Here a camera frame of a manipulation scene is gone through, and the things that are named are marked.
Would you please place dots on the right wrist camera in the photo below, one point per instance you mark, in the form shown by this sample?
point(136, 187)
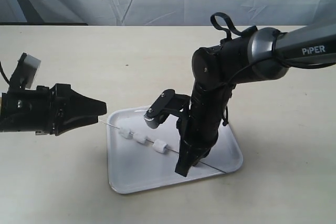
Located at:
point(168, 103)

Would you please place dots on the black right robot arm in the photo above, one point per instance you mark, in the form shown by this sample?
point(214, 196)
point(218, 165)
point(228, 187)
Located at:
point(266, 54)

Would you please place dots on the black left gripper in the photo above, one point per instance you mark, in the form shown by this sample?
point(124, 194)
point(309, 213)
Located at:
point(43, 110)

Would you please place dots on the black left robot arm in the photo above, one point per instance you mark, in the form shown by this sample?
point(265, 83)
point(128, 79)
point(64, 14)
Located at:
point(48, 111)

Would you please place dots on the thin metal skewer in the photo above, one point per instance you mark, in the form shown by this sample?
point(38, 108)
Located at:
point(148, 140)

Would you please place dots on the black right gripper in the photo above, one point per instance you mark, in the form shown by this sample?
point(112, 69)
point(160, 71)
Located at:
point(199, 130)

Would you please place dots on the white plastic tray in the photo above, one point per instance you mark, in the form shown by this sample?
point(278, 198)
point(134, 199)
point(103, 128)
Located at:
point(133, 167)

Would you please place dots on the white marshmallow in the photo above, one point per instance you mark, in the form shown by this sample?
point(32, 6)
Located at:
point(140, 138)
point(159, 146)
point(125, 132)

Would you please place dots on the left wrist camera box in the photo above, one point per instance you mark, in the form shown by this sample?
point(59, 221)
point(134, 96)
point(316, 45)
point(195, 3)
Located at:
point(24, 73)

